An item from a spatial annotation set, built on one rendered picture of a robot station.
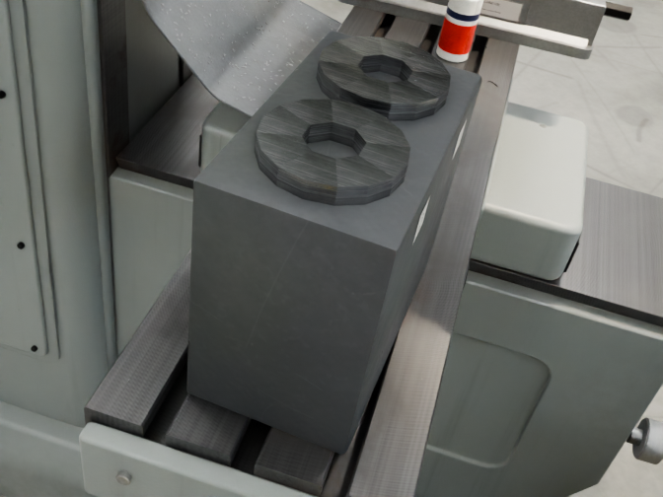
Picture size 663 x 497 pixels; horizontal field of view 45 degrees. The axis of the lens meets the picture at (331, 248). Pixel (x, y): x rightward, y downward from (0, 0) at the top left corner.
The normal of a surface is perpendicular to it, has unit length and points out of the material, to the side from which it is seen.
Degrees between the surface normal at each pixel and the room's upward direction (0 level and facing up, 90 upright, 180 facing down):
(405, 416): 0
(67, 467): 68
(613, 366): 90
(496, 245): 90
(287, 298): 90
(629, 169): 0
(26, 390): 79
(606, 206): 0
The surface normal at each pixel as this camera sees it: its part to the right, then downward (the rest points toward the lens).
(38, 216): -0.27, 0.58
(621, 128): 0.14, -0.75
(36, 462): -0.18, 0.21
